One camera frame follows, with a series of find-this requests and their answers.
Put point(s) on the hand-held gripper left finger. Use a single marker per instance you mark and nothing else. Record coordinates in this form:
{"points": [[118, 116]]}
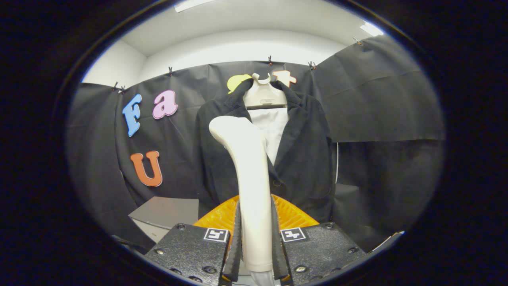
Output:
{"points": [[237, 246]]}

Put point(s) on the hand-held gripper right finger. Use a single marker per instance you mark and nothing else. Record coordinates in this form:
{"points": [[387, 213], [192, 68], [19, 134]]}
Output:
{"points": [[276, 246]]}

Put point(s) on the white garment steamer head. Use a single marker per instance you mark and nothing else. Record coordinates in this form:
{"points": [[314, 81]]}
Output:
{"points": [[252, 178]]}

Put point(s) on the black jacket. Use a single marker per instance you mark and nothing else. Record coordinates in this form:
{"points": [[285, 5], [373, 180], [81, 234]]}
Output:
{"points": [[305, 159]]}

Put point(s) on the grey cabinet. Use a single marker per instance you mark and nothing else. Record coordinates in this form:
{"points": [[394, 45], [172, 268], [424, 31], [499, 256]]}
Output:
{"points": [[166, 210]]}

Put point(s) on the cream plastic hanger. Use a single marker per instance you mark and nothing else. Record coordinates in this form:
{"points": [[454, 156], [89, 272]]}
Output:
{"points": [[264, 95]]}

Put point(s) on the black backdrop cloth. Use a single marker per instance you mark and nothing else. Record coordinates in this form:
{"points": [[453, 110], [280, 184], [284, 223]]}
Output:
{"points": [[377, 99]]}

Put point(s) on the small ceiling light panel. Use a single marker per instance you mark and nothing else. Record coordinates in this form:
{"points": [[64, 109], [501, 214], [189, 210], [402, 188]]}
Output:
{"points": [[372, 29]]}

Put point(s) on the long ceiling light panel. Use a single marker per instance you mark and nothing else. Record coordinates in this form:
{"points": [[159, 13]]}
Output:
{"points": [[192, 4]]}

